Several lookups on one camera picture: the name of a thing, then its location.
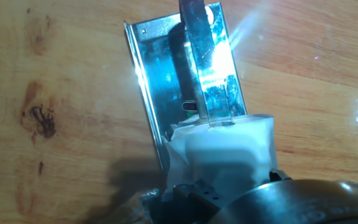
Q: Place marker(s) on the shiny metal toilet paper holder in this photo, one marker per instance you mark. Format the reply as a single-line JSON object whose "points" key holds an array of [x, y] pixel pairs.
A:
{"points": [[166, 74]]}

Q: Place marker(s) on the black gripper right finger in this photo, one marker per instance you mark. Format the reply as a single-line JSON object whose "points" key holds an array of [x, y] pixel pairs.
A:
{"points": [[279, 175]]}

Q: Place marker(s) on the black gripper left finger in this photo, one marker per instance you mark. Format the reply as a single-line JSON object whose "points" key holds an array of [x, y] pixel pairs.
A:
{"points": [[191, 205]]}

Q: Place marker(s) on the white toilet paper roll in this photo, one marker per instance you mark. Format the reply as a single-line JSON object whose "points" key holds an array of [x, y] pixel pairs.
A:
{"points": [[225, 155]]}

